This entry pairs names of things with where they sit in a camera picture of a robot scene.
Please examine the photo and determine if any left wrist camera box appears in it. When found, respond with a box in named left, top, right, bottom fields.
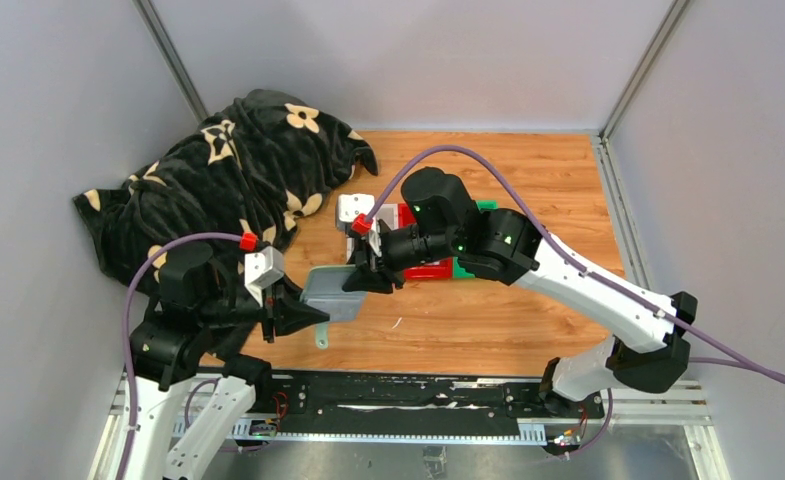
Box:
left=243, top=246, right=284, bottom=306

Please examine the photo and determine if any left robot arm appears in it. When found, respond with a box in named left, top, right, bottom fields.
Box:
left=111, top=232, right=330, bottom=479

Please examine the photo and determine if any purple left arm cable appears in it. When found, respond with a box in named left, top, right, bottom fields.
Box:
left=114, top=231, right=261, bottom=480

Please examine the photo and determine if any red plastic bin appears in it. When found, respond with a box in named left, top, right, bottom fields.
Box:
left=397, top=202, right=453, bottom=280

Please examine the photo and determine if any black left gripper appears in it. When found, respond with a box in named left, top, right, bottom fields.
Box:
left=199, top=270, right=331, bottom=341

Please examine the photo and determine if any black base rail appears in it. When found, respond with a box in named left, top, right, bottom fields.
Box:
left=226, top=369, right=606, bottom=446

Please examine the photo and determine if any black floral fleece blanket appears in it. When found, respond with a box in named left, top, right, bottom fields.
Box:
left=72, top=89, right=379, bottom=296

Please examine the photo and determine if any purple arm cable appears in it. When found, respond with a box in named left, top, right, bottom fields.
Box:
left=352, top=145, right=785, bottom=388
left=114, top=231, right=261, bottom=480

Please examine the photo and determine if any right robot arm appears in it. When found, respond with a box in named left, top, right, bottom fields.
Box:
left=342, top=167, right=697, bottom=418

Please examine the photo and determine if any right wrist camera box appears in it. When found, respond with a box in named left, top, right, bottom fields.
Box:
left=335, top=193, right=381, bottom=257

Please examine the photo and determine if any green plastic bin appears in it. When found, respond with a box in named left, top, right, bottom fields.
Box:
left=451, top=199, right=501, bottom=281

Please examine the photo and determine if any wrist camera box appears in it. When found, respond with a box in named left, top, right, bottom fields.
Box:
left=335, top=193, right=381, bottom=257
left=243, top=246, right=284, bottom=306

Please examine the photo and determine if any teal leather card holder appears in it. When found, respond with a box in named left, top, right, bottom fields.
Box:
left=301, top=265, right=367, bottom=350

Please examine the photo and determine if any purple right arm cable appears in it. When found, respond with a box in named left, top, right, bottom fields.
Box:
left=352, top=145, right=785, bottom=388

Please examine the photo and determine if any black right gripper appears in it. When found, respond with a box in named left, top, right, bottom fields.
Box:
left=342, top=217, right=461, bottom=295

